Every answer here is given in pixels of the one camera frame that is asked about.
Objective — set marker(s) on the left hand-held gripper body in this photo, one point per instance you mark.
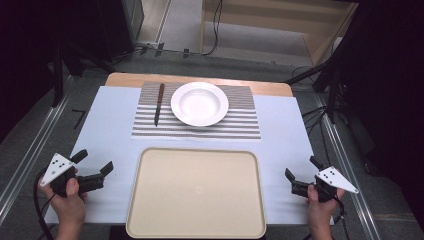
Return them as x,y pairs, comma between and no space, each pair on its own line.
57,168

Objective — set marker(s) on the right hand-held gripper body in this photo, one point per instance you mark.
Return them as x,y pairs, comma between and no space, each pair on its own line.
335,179

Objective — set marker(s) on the person's right hand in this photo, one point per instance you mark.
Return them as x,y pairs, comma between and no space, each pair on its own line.
318,208

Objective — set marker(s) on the person's left hand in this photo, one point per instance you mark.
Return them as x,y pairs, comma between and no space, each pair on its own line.
68,205

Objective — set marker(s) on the white table cover sheet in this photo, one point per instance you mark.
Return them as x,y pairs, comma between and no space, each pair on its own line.
110,126

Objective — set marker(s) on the black metal stand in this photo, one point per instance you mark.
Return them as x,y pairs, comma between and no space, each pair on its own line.
328,90
58,76

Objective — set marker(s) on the striped placemat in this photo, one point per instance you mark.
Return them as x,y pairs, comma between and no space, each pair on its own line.
240,116

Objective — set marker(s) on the beige plastic tray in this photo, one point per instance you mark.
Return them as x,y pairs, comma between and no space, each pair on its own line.
196,193

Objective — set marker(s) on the white round plate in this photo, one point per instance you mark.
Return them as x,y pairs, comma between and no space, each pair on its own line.
199,104

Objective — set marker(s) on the wooden shelf unit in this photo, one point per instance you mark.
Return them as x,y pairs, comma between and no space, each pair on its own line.
283,23

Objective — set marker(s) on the metal floor rail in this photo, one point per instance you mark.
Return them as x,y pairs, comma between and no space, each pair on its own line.
30,156
350,173

